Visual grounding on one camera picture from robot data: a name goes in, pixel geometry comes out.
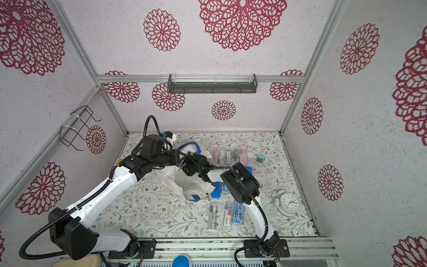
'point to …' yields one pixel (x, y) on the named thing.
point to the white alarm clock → (287, 203)
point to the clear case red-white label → (228, 213)
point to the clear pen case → (228, 156)
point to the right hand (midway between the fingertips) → (176, 160)
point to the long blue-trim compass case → (238, 213)
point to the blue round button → (181, 261)
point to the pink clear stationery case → (243, 154)
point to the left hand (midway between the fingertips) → (186, 157)
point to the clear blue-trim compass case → (224, 188)
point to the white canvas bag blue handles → (190, 187)
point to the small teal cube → (260, 158)
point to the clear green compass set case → (235, 154)
